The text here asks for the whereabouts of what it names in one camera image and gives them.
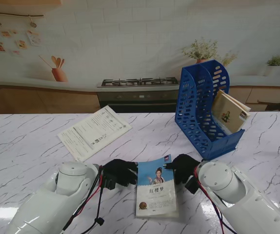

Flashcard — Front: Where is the beige Little Prince book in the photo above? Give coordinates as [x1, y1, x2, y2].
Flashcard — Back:
[212, 90, 250, 134]

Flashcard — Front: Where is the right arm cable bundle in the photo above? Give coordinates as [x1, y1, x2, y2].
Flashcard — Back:
[193, 168, 238, 234]

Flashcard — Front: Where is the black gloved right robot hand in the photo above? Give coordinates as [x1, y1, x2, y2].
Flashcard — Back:
[163, 154, 202, 185]

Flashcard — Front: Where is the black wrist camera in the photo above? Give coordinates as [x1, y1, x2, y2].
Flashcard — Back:
[102, 174, 118, 191]
[185, 176, 200, 195]

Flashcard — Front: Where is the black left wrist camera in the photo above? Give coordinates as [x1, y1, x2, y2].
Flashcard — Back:
[102, 174, 118, 191]

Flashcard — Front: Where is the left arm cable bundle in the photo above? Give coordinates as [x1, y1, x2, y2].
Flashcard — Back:
[61, 165, 109, 234]

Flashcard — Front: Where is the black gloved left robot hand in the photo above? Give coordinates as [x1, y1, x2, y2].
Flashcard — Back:
[102, 158, 140, 187]

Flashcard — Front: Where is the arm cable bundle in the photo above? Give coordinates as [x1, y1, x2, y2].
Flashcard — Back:
[193, 168, 238, 234]
[61, 165, 109, 234]

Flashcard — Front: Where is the white printed paper sheet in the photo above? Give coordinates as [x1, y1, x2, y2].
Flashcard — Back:
[57, 105, 133, 163]

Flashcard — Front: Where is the blue cover book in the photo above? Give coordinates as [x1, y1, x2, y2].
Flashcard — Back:
[135, 154, 180, 219]

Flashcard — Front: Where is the large illustrated picture book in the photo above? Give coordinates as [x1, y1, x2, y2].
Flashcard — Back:
[0, 0, 280, 120]

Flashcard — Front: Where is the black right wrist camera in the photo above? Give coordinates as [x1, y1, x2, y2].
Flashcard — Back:
[185, 176, 200, 195]

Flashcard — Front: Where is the blue perforated plastic file rack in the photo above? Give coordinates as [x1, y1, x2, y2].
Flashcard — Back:
[174, 59, 245, 161]

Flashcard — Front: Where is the yellow cover book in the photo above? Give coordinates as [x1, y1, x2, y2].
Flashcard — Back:
[219, 89, 252, 113]

